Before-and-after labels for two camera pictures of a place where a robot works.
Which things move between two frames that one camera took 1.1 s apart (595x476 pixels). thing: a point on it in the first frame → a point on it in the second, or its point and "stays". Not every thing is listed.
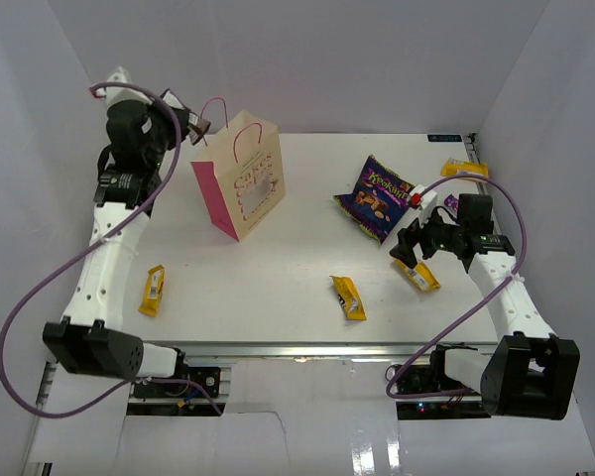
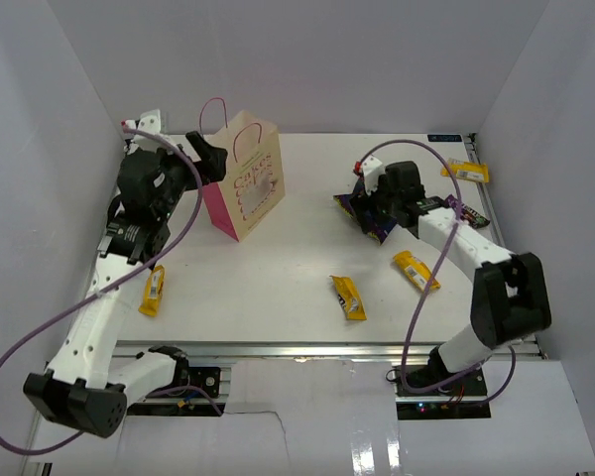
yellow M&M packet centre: (349, 297) stays
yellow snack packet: (153, 291) stays
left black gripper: (159, 111) → (211, 167)
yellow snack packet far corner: (453, 167) stays
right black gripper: (409, 238) → (364, 204)
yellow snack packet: (419, 275) stays
